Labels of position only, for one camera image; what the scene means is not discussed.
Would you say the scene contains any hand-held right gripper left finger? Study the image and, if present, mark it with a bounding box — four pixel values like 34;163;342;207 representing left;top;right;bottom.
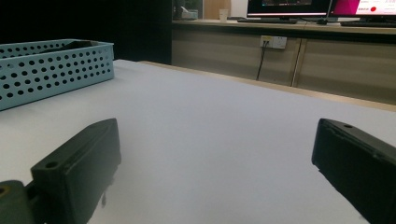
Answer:
30;118;122;224

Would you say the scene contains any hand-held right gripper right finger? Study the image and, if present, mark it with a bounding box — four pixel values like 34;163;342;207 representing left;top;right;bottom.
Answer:
311;118;396;224

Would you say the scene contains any light blue perforated basket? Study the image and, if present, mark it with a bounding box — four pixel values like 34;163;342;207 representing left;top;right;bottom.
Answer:
0;38;115;112

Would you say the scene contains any white table cover board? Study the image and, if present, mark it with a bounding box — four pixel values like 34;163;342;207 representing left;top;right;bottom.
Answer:
0;59;396;224

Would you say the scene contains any black keyboard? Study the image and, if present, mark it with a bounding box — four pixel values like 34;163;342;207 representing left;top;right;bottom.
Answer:
340;21;396;28
236;18;298;25

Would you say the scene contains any black curtain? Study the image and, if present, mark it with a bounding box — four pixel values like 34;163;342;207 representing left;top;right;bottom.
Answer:
0;0;173;65

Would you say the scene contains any monitor with pink screen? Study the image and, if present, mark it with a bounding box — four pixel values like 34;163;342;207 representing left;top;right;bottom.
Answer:
329;0;396;17

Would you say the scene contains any monitor with dark screen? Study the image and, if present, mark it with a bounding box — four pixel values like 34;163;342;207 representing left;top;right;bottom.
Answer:
247;0;332;19

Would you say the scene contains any beige wooden cabinet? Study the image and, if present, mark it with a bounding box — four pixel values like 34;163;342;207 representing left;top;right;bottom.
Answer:
171;19;396;105

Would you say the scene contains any tissue box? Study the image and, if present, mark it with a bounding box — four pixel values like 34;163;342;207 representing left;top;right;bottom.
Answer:
180;8;199;21

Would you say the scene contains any black power cable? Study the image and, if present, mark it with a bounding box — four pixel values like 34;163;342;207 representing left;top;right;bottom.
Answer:
256;41;269;81

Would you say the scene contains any white wall socket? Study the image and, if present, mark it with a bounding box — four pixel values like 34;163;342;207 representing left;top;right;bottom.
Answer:
260;35;288;50

